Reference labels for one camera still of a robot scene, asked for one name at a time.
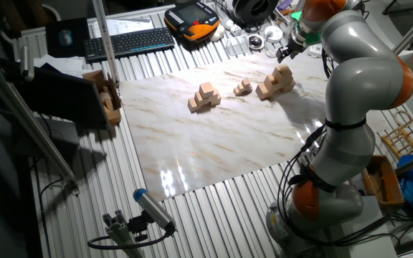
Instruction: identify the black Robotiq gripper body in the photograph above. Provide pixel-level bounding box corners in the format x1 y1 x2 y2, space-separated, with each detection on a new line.
283 38 303 60

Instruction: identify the white power strip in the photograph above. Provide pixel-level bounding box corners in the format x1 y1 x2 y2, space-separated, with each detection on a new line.
306 42 324 59

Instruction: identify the round white power socket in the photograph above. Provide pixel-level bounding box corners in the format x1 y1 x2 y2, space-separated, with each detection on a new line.
263 24 284 44

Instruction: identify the metal bowl with white rim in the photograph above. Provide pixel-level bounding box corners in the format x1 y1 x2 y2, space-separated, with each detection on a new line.
247 34 265 51

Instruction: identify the clear gridded plastic box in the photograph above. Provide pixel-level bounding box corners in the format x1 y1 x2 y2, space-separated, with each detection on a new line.
225 34 250 57

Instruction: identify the black filament spool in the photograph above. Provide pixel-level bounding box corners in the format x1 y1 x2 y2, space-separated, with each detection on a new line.
232 0 280 26

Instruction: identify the white power adapter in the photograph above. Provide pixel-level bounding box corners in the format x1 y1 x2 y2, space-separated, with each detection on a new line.
220 17 242 37

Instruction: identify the white egg shaped object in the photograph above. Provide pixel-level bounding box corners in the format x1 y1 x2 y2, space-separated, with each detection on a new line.
209 24 226 42

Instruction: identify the black orange teach pendant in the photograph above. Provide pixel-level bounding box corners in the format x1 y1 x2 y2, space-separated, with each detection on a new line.
163 1 221 42

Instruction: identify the marble pattern table mat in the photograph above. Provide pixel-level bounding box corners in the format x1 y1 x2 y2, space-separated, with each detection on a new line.
118 49 390 202

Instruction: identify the wooden lattice rack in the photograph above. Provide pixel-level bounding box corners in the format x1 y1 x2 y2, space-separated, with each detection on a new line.
381 110 413 161

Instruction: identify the black computer keyboard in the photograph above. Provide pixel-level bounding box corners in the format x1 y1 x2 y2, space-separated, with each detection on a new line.
83 27 176 65

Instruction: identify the white paper sheet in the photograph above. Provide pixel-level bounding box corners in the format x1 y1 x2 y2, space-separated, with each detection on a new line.
87 16 153 39
34 54 95 78

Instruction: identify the brown wooden tray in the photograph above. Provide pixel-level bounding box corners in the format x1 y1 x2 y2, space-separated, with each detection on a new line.
362 154 405 209

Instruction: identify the brown cardboard box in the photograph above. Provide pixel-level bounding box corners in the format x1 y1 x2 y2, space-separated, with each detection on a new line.
82 70 123 127

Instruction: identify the dark computer mouse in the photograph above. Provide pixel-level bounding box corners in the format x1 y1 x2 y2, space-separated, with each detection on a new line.
58 29 74 47

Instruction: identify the black flat panel screen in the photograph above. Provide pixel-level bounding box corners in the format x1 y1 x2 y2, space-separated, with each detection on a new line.
12 66 110 128

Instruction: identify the black mouse pad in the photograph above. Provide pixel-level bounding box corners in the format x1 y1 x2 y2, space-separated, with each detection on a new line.
44 17 91 59

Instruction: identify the short aluminium profile piece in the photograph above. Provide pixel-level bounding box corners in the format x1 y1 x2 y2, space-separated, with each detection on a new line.
102 209 146 258

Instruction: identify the grey power cable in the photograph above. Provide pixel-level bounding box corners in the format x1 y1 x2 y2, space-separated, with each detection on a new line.
262 37 281 59

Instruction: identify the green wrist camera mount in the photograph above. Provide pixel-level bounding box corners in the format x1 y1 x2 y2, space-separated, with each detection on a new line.
291 10 323 47

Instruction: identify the aluminium frame post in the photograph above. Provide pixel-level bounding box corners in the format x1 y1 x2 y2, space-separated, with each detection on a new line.
284 0 306 39
92 0 120 85

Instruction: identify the silver camera with blue tip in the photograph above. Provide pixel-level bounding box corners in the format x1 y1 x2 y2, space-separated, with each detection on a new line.
133 188 177 234

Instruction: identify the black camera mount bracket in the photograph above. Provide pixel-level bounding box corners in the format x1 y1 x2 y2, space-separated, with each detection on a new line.
127 211 151 243

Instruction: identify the black camera cable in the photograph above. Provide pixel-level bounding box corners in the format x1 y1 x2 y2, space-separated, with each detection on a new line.
87 224 176 251

